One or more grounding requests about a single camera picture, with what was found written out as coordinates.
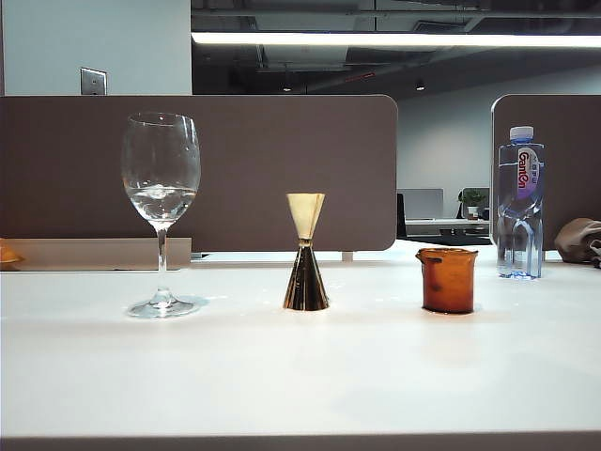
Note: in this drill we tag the gold hourglass jigger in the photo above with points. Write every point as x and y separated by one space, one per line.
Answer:
305 282

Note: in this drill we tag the white background desk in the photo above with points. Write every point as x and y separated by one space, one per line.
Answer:
446 225

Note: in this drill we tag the round ceiling downlight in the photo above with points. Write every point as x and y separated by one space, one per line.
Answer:
420 86

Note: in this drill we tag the brown cloth bag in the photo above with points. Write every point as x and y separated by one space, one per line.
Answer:
577 242

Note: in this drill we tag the small amber measuring cup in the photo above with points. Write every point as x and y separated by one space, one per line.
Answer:
448 286

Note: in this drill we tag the clear stemmed wine glass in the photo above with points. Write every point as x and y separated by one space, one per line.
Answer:
160 206

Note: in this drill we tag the brown partition with pale rim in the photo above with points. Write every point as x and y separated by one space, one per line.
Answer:
573 164

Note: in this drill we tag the clear Ganten water bottle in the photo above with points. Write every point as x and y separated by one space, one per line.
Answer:
520 221

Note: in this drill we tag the grey background desk panel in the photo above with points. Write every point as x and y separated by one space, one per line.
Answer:
420 204

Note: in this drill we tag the small potted green plant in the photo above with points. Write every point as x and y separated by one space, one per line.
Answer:
473 202

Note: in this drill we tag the long ceiling light strip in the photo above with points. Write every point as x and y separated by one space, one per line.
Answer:
375 39

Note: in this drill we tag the wide brown desk partition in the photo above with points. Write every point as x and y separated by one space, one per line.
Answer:
282 150

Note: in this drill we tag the metal wall switch plate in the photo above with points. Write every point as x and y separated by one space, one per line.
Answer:
93 81

